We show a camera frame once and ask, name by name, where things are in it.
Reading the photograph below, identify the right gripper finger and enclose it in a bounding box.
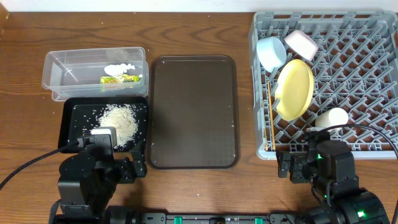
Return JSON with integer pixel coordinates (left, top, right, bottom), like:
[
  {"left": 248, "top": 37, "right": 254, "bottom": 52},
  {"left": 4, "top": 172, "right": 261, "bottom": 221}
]
[
  {"left": 276, "top": 151, "right": 291, "bottom": 178},
  {"left": 289, "top": 156, "right": 307, "bottom": 184}
]

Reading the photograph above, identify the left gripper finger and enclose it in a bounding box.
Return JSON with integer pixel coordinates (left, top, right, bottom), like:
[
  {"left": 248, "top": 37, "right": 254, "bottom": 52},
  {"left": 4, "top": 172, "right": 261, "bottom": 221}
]
[
  {"left": 123, "top": 157, "right": 135, "bottom": 184},
  {"left": 129, "top": 141, "right": 147, "bottom": 178}
]

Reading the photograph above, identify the pile of rice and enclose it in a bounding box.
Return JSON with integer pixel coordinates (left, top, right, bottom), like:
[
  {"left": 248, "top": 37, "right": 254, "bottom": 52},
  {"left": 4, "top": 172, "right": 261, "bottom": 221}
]
[{"left": 81, "top": 104, "right": 146, "bottom": 152}]

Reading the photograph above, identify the white cup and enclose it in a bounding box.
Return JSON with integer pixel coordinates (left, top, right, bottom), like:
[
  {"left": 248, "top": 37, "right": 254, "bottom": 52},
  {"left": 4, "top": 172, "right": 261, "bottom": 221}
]
[{"left": 315, "top": 108, "right": 349, "bottom": 128}]

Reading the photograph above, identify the yellow plate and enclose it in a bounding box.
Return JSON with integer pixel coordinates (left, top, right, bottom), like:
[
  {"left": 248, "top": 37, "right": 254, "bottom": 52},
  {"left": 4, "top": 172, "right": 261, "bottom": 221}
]
[{"left": 275, "top": 59, "right": 315, "bottom": 121}]

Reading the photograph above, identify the green snack wrapper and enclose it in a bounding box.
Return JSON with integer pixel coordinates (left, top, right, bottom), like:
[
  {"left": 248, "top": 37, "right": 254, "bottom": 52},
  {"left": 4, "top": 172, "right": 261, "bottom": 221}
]
[{"left": 99, "top": 74, "right": 142, "bottom": 84}]

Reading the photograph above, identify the white napkin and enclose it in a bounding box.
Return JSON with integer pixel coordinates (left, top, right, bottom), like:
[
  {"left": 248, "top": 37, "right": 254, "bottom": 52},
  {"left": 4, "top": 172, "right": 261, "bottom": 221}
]
[{"left": 104, "top": 63, "right": 136, "bottom": 77}]

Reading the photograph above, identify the light blue bowl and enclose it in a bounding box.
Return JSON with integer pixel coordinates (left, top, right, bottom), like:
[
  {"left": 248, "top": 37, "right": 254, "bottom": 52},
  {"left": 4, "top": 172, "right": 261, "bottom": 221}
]
[{"left": 256, "top": 36, "right": 287, "bottom": 73}]

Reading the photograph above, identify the pink bowl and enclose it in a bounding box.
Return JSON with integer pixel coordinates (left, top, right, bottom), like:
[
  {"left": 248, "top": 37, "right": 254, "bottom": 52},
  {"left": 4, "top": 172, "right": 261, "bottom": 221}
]
[{"left": 284, "top": 30, "right": 318, "bottom": 61}]

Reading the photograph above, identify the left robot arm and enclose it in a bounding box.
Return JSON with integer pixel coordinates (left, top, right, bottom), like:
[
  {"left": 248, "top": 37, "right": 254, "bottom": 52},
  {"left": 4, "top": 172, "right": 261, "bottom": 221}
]
[{"left": 49, "top": 137, "right": 147, "bottom": 224}]

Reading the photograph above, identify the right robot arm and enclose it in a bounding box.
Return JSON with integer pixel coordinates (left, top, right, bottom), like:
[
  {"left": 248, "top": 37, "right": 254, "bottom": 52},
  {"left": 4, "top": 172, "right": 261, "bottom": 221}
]
[{"left": 276, "top": 151, "right": 389, "bottom": 223}]

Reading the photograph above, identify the grey dishwasher rack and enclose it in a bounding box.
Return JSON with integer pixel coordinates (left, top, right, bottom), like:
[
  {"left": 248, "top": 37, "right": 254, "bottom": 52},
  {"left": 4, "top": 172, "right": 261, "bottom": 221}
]
[{"left": 248, "top": 11, "right": 397, "bottom": 160}]

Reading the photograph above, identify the black tray bin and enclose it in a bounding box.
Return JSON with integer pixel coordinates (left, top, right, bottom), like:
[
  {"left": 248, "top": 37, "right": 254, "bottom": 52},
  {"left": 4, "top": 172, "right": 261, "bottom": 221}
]
[{"left": 58, "top": 96, "right": 147, "bottom": 147}]

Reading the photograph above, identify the dark brown serving tray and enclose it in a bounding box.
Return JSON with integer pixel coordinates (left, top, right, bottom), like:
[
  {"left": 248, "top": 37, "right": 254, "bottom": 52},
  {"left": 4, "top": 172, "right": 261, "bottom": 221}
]
[{"left": 147, "top": 55, "right": 240, "bottom": 170}]

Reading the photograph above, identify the clear plastic bin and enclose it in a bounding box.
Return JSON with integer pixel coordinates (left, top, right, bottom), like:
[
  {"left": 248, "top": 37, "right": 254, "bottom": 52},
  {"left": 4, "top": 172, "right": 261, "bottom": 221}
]
[{"left": 42, "top": 47, "right": 149, "bottom": 101}]

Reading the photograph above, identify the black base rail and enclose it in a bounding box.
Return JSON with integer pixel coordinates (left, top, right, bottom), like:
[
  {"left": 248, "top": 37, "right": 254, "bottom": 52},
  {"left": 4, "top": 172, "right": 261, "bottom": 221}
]
[{"left": 105, "top": 205, "right": 312, "bottom": 224}]

